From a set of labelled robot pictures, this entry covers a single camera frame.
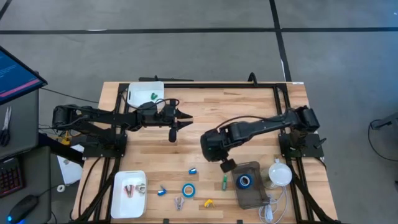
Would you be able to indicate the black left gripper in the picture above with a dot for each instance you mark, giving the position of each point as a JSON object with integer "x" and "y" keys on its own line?
{"x": 169, "y": 119}

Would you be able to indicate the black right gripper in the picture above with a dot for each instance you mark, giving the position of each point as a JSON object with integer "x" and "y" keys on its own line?
{"x": 213, "y": 146}

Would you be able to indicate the blue mini stapler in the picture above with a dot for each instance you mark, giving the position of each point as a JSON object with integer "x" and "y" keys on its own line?
{"x": 161, "y": 192}
{"x": 192, "y": 171}

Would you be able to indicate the dark blue tape roll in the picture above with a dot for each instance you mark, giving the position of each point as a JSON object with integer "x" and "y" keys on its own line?
{"x": 239, "y": 183}

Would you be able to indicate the light blue tape roll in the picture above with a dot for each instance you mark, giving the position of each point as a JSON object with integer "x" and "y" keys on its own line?
{"x": 183, "y": 190}

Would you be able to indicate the yellow mini stapler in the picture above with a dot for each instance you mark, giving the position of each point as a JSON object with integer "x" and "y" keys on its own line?
{"x": 209, "y": 203}

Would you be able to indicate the smoky grey plastic bin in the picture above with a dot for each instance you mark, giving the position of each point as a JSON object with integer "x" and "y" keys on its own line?
{"x": 252, "y": 199}

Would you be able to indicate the lilac staple remover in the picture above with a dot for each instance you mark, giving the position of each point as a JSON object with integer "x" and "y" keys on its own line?
{"x": 179, "y": 203}

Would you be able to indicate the beige staple remover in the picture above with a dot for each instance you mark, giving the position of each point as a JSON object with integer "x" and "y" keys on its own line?
{"x": 140, "y": 188}

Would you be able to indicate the pink staple remover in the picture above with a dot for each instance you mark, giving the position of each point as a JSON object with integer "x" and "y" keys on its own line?
{"x": 129, "y": 190}

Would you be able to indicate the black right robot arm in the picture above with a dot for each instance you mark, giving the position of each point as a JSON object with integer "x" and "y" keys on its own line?
{"x": 264, "y": 124}

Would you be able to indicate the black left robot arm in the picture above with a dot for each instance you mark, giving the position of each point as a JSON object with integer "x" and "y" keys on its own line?
{"x": 102, "y": 118}

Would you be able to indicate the small white tape roll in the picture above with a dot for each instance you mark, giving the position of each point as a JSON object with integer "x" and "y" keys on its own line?
{"x": 61, "y": 185}

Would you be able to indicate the black flat bar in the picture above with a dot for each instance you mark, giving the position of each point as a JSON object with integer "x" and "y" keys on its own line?
{"x": 166, "y": 79}

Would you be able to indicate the white square plastic bin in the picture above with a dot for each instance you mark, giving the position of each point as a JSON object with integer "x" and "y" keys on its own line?
{"x": 140, "y": 93}

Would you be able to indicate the white dome lamp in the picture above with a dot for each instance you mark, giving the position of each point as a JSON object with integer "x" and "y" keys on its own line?
{"x": 280, "y": 174}

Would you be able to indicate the white long plastic bin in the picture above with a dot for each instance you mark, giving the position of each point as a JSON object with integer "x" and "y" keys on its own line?
{"x": 127, "y": 207}

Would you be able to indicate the small white sticker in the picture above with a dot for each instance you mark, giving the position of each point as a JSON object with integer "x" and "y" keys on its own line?
{"x": 298, "y": 83}

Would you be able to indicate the white paper sheet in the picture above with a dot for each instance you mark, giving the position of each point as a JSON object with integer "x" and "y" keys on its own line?
{"x": 70, "y": 172}

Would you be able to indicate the grey desk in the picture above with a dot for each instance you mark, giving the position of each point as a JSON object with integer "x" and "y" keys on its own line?
{"x": 28, "y": 137}

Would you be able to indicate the computer monitor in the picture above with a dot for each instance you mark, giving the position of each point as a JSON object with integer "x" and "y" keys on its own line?
{"x": 15, "y": 77}

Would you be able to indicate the black stand foot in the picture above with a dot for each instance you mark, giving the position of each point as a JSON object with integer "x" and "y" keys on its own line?
{"x": 385, "y": 122}

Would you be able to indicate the black backlit keyboard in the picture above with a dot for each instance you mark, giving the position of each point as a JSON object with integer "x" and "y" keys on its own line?
{"x": 11, "y": 177}

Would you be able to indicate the black computer mouse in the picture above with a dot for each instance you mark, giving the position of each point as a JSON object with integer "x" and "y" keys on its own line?
{"x": 23, "y": 207}

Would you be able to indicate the black aluminium table frame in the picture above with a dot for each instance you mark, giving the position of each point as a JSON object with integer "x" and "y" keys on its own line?
{"x": 217, "y": 85}

